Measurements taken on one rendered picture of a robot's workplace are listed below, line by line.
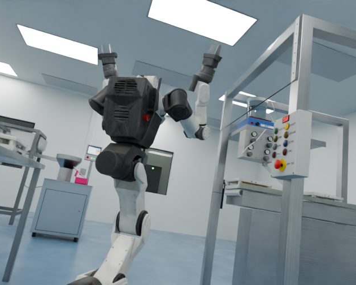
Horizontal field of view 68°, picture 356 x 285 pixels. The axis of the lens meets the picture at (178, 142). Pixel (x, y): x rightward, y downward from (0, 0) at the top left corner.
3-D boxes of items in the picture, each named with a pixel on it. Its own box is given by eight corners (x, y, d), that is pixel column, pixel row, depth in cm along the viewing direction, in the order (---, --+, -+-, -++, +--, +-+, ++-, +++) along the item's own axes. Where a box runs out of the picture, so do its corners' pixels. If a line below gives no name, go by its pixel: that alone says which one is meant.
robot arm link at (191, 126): (203, 147, 154) (190, 121, 139) (185, 144, 162) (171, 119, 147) (211, 133, 160) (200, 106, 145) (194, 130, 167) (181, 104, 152)
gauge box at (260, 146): (243, 156, 177) (246, 128, 181) (237, 158, 187) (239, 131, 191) (273, 162, 180) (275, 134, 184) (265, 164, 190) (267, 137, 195)
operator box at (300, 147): (294, 174, 97) (298, 108, 103) (269, 177, 114) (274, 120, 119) (308, 177, 98) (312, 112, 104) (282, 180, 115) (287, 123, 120)
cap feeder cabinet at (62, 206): (27, 236, 335) (43, 177, 352) (37, 230, 389) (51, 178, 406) (78, 242, 351) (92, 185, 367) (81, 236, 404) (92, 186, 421)
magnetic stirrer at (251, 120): (248, 125, 185) (250, 113, 187) (236, 132, 206) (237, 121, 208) (274, 132, 188) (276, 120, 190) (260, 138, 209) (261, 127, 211)
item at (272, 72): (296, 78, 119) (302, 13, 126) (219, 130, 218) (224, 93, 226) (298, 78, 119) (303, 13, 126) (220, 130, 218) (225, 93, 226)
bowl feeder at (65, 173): (48, 178, 368) (55, 152, 376) (52, 179, 401) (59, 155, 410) (84, 184, 380) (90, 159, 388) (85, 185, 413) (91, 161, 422)
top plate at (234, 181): (239, 180, 179) (239, 177, 179) (225, 182, 202) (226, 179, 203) (272, 186, 182) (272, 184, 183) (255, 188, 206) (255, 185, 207)
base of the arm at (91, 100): (107, 120, 149) (103, 105, 140) (91, 111, 153) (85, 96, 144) (124, 105, 157) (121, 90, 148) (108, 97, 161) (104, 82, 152)
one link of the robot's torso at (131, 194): (142, 242, 146) (134, 171, 126) (114, 236, 151) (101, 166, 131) (153, 224, 159) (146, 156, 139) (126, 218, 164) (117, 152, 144)
